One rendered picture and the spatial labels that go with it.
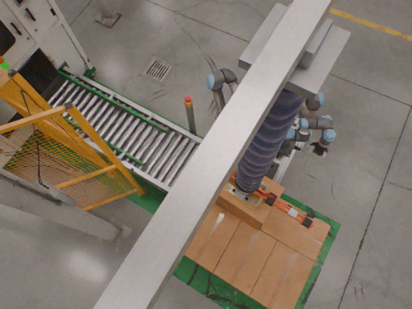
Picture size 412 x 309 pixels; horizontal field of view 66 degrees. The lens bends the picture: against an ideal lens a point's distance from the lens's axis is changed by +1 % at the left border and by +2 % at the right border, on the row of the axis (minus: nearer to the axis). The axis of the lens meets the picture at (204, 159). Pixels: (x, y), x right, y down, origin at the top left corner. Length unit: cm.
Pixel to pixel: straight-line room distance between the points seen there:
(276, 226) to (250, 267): 48
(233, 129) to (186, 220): 27
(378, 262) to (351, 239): 36
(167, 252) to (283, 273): 262
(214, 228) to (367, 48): 352
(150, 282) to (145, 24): 487
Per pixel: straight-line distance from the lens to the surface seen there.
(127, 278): 77
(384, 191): 443
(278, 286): 330
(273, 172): 383
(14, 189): 210
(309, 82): 116
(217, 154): 80
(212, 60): 482
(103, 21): 554
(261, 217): 292
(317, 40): 115
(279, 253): 332
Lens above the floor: 379
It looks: 69 degrees down
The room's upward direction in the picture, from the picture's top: 5 degrees counter-clockwise
